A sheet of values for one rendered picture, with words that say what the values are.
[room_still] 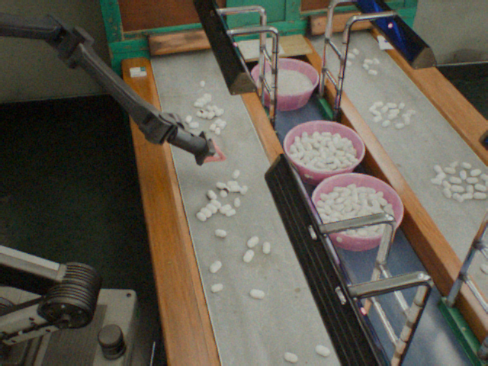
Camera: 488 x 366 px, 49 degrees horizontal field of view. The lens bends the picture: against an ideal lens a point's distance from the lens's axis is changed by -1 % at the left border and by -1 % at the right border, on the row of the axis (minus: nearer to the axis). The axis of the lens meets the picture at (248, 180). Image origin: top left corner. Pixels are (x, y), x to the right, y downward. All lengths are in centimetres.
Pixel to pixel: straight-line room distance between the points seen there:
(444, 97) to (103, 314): 142
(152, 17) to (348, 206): 112
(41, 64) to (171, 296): 212
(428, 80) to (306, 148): 63
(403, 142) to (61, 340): 126
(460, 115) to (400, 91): 25
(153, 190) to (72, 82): 174
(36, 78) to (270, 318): 231
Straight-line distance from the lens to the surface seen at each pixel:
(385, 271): 119
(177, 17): 225
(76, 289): 141
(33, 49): 320
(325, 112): 203
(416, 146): 189
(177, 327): 132
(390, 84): 219
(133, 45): 227
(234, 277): 143
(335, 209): 161
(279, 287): 141
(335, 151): 181
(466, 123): 202
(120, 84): 161
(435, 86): 218
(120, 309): 173
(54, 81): 329
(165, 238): 150
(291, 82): 214
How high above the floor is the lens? 188
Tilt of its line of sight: 43 degrees down
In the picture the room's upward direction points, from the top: straight up
